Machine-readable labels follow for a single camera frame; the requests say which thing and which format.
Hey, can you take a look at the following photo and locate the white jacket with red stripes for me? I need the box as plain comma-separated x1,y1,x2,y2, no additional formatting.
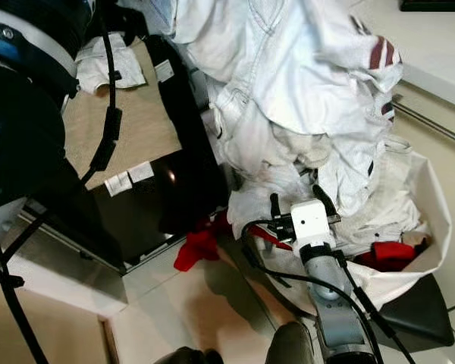
171,0,407,221

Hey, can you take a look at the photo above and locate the white crumpled garment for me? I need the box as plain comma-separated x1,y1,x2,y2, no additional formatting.
226,178,435,251

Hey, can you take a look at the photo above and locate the red crumpled cloth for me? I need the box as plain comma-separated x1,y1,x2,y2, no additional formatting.
173,212,233,273

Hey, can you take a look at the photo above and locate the red garment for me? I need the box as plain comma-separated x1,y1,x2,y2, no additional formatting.
356,241,430,273

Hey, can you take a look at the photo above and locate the black fabric hamper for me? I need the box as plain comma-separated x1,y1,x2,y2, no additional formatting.
30,34,230,268

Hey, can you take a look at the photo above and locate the white fabric laundry bag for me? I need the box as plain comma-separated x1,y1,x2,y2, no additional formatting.
246,148,455,354

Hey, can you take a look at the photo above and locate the dark right robot leg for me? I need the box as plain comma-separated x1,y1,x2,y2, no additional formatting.
265,321,316,364

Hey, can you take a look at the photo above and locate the dark robot leg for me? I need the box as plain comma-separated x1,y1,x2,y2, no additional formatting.
265,321,316,364
155,346,225,364

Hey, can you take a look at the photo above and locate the white paper label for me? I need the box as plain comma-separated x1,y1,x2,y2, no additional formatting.
129,161,156,184
105,173,134,199

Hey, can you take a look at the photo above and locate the dark left robot leg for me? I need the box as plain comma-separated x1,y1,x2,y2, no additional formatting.
155,346,225,364

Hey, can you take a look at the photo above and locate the white hamper tag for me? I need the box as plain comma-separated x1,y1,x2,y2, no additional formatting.
155,60,175,83

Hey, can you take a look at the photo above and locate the grey metal floor plate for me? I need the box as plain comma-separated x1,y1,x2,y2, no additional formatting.
0,209,131,319

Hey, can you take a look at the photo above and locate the white folded cloth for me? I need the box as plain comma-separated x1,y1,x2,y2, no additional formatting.
74,32,147,96

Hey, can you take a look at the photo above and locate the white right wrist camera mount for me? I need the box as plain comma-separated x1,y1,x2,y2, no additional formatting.
290,199,331,248

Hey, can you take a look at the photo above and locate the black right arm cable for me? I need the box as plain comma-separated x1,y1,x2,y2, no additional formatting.
239,216,419,364

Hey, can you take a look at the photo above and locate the steel bar handle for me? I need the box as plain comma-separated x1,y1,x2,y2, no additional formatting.
391,91,455,145

